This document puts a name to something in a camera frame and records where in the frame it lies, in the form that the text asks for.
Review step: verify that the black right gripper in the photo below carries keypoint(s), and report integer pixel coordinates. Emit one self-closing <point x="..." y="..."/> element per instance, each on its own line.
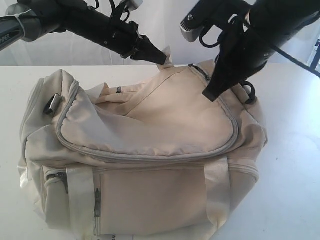
<point x="242" y="54"/>

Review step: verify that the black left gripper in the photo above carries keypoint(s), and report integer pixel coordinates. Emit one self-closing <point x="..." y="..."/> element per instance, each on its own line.
<point x="120" y="37"/>

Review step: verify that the cream fabric duffel bag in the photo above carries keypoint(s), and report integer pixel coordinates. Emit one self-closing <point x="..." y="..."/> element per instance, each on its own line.
<point x="155" y="160"/>

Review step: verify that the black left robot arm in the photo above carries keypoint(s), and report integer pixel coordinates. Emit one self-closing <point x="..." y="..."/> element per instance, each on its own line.
<point x="29" y="20"/>

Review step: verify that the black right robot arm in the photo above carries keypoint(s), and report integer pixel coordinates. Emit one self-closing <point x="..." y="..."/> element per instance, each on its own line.
<point x="277" y="21"/>

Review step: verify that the black stand at right edge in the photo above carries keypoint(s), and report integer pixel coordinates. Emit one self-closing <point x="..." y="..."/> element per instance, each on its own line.
<point x="315" y="56"/>

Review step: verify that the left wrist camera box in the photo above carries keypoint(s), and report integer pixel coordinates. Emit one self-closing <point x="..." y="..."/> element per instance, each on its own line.
<point x="131" y="5"/>

